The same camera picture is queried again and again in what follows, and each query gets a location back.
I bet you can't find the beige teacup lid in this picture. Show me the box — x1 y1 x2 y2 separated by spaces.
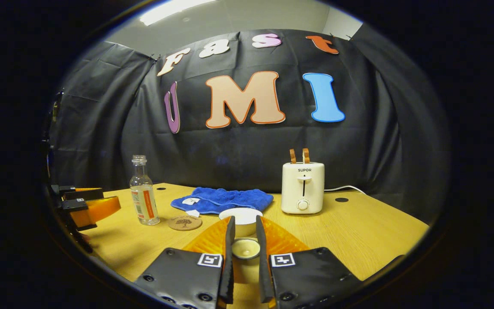
231 237 261 284

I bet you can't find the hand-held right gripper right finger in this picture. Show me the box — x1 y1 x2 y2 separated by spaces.
256 215 364 309

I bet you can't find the cream toaster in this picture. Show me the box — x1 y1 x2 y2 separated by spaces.
281 162 325 215

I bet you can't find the black backdrop cloth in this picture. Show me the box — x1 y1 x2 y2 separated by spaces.
43 28 451 224

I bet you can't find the blue towel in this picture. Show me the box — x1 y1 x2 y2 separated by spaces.
171 187 274 218

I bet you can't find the white power cable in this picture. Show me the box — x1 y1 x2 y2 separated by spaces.
324 185 367 196

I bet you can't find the round cork coaster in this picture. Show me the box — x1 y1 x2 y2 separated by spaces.
168 215 203 231

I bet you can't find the beige ceramic teacup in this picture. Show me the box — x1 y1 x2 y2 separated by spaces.
219 208 263 238

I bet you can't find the clear plastic water bottle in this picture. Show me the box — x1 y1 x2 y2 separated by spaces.
130 155 161 226

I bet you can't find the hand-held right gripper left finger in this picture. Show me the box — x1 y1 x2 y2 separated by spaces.
132 215 236 309

